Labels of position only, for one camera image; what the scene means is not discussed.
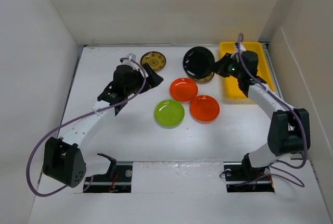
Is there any orange plate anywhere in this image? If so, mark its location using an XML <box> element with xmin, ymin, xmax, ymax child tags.
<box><xmin>170</xmin><ymin>78</ymin><xmax>198</xmax><ymax>102</ymax></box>
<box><xmin>190</xmin><ymin>95</ymin><xmax>220</xmax><ymax>122</ymax></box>

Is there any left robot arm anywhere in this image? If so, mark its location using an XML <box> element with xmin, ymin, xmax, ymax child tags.
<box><xmin>43</xmin><ymin>58</ymin><xmax>163</xmax><ymax>188</ymax></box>

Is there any orange plate lower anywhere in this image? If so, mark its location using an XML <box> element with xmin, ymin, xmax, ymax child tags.
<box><xmin>190</xmin><ymin>95</ymin><xmax>220</xmax><ymax>122</ymax></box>

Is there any orange plate upper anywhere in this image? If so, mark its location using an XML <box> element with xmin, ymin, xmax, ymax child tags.
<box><xmin>170</xmin><ymin>78</ymin><xmax>198</xmax><ymax>102</ymax></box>

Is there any yellow patterned plate left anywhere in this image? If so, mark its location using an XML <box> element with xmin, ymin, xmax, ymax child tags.
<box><xmin>140</xmin><ymin>51</ymin><xmax>167</xmax><ymax>72</ymax></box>

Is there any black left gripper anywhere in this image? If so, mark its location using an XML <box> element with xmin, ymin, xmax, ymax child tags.
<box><xmin>125</xmin><ymin>64</ymin><xmax>162</xmax><ymax>96</ymax></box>

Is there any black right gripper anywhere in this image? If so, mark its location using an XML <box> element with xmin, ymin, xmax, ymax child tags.
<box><xmin>208</xmin><ymin>52</ymin><xmax>245</xmax><ymax>80</ymax></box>

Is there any yellow patterned plate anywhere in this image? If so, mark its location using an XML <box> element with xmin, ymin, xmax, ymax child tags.
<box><xmin>193</xmin><ymin>72</ymin><xmax>214</xmax><ymax>84</ymax></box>
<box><xmin>140</xmin><ymin>51</ymin><xmax>167</xmax><ymax>72</ymax></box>

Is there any green plate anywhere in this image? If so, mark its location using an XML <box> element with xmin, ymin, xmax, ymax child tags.
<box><xmin>154</xmin><ymin>99</ymin><xmax>185</xmax><ymax>128</ymax></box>

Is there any yellow plastic bin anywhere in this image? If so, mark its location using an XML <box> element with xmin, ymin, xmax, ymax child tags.
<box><xmin>220</xmin><ymin>42</ymin><xmax>275</xmax><ymax>99</ymax></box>

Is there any black plate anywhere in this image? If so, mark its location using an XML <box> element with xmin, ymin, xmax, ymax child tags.
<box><xmin>183</xmin><ymin>46</ymin><xmax>215</xmax><ymax>80</ymax></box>

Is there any yellow patterned plate right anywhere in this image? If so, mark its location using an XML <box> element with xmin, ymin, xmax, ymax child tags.
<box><xmin>193</xmin><ymin>72</ymin><xmax>214</xmax><ymax>84</ymax></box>

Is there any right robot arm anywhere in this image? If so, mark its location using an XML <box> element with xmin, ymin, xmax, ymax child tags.
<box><xmin>213</xmin><ymin>51</ymin><xmax>311</xmax><ymax>179</ymax></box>

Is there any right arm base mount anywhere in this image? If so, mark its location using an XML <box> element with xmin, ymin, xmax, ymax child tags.
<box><xmin>220</xmin><ymin>159</ymin><xmax>275</xmax><ymax>193</ymax></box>

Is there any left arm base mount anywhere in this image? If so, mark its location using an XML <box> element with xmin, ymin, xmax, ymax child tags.
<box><xmin>83</xmin><ymin>153</ymin><xmax>133</xmax><ymax>193</ymax></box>

